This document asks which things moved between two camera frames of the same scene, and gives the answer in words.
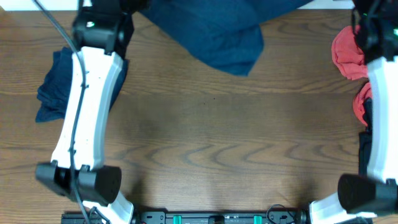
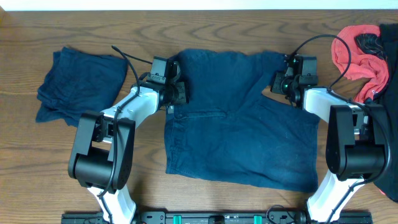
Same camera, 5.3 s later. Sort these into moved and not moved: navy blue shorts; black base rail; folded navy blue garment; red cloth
Moved: navy blue shorts
Not moved: black base rail; folded navy blue garment; red cloth
